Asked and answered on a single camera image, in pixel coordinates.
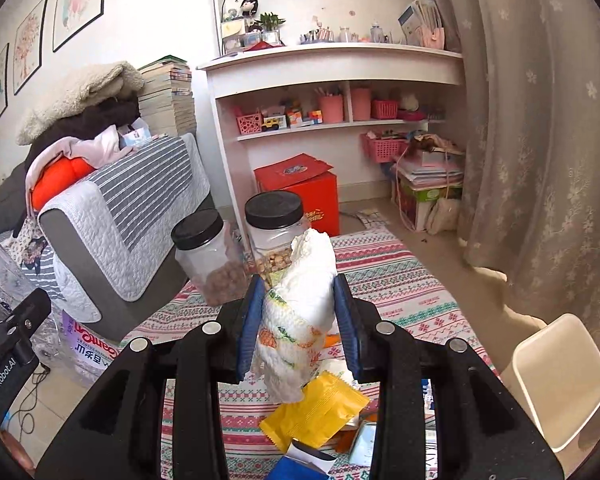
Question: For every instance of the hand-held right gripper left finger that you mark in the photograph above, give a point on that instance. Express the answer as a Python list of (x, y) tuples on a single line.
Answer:
[(252, 320)]

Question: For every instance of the red cardboard box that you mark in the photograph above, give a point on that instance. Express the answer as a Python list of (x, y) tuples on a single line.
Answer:
[(320, 205)]

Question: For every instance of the small black-lidded clear jar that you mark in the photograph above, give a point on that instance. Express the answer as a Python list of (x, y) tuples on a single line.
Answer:
[(210, 260)]

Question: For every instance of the large black-lidded clear jar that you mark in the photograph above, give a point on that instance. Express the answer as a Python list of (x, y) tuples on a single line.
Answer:
[(272, 240)]

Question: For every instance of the leaning stack of booklets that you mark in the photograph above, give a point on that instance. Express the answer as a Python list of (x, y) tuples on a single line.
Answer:
[(420, 15)]

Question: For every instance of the pile of folders and boxes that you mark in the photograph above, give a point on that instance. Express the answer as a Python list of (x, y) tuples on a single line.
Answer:
[(430, 180)]

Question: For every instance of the colourful striped patterned tablecloth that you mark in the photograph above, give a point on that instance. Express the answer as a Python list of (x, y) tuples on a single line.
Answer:
[(405, 285)]

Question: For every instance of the tall stack of books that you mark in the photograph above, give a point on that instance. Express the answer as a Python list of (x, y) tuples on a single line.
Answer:
[(167, 95)]

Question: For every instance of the white tote bag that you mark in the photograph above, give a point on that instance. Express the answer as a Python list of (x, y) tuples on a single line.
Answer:
[(442, 215)]

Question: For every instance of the medium framed tree picture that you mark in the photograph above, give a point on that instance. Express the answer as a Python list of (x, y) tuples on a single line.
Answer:
[(30, 45)]

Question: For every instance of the pale blue small packet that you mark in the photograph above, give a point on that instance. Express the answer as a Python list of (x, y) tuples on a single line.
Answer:
[(365, 442)]

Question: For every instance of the small pink patterned basket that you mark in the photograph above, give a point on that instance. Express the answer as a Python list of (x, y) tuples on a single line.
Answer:
[(249, 124)]

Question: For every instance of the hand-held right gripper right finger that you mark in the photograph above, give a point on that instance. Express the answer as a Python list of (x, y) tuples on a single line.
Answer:
[(347, 325)]

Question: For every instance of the clear plastic bag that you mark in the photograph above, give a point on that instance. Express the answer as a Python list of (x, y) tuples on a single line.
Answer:
[(5, 270)]

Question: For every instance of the white bookshelf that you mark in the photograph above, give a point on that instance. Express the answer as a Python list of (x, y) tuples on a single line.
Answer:
[(330, 65)]

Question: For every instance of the beige fleece blanket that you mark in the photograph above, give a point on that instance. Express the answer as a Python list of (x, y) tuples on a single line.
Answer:
[(80, 95)]

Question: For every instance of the checked grey cloth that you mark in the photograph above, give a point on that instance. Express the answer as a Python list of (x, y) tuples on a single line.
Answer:
[(370, 217)]

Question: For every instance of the pink felt holder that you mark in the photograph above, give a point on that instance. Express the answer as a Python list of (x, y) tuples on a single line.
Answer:
[(432, 37)]

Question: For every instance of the pink pen cup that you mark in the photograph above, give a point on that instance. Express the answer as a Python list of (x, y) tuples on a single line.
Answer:
[(332, 109)]

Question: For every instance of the pink cloth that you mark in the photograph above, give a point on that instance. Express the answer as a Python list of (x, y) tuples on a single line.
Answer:
[(100, 147)]

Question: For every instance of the blue paper carton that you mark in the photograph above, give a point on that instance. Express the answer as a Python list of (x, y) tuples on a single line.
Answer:
[(295, 467)]

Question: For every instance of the dark brown blanket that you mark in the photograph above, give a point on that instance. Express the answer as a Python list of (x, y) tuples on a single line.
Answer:
[(85, 122)]

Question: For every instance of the large water bottle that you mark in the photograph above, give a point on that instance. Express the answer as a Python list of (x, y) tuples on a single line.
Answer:
[(87, 345)]

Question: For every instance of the white printed diaper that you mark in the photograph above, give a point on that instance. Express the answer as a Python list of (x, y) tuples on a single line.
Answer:
[(300, 310)]

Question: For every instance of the beige flower lace curtain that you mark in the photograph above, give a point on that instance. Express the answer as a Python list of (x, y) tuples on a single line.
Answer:
[(530, 135)]

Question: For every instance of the yellow toy truck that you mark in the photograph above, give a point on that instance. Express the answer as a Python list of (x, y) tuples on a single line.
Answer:
[(270, 124)]

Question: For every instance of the orange cushion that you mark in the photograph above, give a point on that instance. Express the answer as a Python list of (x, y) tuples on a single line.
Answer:
[(60, 177)]

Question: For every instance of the grey striped quilted sofa cover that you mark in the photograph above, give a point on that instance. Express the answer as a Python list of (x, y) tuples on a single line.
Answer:
[(135, 195)]

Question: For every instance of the black-haired doll figure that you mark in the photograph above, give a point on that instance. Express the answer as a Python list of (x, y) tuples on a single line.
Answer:
[(250, 10)]

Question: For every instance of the large pink mesh basket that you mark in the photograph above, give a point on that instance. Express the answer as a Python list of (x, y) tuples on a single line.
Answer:
[(380, 149)]

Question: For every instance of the tall pink cup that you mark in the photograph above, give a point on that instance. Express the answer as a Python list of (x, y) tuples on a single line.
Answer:
[(361, 104)]

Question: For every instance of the yellow snack packet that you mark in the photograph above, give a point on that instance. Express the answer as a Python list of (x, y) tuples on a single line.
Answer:
[(315, 410)]

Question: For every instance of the white plastic bin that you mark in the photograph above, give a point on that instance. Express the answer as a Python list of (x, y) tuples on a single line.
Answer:
[(560, 380)]

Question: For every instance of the colourful puzzle cube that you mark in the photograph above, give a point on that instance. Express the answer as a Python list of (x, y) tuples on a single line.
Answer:
[(312, 117)]

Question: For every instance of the grey sofa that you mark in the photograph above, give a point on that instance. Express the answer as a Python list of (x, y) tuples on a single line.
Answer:
[(80, 260)]

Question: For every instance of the large framed picture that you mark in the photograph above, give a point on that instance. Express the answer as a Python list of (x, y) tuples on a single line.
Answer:
[(80, 0)]

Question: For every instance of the potted green plant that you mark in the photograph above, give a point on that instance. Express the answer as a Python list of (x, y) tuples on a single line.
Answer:
[(271, 27)]

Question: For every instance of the red envelope blue print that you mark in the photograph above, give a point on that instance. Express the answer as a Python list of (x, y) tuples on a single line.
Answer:
[(292, 167)]

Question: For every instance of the small glass bottle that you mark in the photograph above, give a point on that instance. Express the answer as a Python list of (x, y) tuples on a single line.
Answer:
[(377, 32)]

